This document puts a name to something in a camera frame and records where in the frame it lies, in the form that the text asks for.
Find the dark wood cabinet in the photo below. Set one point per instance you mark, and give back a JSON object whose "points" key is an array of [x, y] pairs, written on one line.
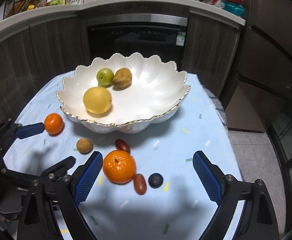
{"points": [[205, 50], [48, 45]]}

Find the built-in black oven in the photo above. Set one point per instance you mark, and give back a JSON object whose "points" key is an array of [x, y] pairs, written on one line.
{"points": [[136, 42]]}

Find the dark red date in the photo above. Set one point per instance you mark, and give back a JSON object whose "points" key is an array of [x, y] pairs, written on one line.
{"points": [[122, 145]]}

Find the green plastic container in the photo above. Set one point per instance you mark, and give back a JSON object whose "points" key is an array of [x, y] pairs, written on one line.
{"points": [[54, 1]]}

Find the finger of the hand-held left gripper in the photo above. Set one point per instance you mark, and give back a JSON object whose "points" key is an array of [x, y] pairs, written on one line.
{"points": [[31, 131], [61, 165]]}

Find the dark blueberry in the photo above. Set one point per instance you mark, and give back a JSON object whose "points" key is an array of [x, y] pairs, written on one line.
{"points": [[155, 180]]}

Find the yellow citrus fruit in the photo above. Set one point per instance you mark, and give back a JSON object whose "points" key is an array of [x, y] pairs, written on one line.
{"points": [[97, 101]]}

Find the teal plastic bag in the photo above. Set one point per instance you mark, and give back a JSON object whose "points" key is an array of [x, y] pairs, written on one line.
{"points": [[233, 8]]}

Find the brown longan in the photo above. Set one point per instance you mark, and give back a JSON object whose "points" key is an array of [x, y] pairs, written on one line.
{"points": [[84, 145]]}

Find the light blue patterned tablecloth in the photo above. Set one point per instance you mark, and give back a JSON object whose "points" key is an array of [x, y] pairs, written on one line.
{"points": [[160, 205]]}

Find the yellow-brown mango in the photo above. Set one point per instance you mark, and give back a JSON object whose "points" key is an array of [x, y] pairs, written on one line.
{"points": [[122, 78]]}

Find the white scalloped ceramic bowl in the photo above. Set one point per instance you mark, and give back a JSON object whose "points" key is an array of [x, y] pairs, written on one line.
{"points": [[148, 97]]}

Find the reddish-brown date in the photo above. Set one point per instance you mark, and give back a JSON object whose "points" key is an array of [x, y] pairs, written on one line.
{"points": [[139, 183]]}

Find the dark refrigerator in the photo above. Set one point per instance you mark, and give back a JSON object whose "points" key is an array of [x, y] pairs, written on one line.
{"points": [[268, 55]]}

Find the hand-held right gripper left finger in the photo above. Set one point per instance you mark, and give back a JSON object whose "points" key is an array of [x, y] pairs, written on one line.
{"points": [[88, 177]]}

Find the green apple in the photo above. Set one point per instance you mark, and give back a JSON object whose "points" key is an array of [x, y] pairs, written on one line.
{"points": [[105, 77]]}

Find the yellow cap bottle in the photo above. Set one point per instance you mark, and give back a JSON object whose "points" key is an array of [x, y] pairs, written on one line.
{"points": [[31, 7]]}

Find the orange tangerine with dark mark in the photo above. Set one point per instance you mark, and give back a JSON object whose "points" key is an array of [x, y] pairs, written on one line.
{"points": [[119, 166]]}

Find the plain orange tangerine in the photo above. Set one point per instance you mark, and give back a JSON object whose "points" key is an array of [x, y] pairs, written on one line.
{"points": [[54, 123]]}

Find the white kitchen countertop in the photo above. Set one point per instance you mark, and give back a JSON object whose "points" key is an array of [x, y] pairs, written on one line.
{"points": [[136, 7]]}

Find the checkered cloth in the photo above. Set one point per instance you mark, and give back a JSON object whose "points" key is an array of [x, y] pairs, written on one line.
{"points": [[218, 107]]}

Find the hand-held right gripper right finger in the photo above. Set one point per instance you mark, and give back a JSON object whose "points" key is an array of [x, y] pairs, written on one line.
{"points": [[207, 177]]}

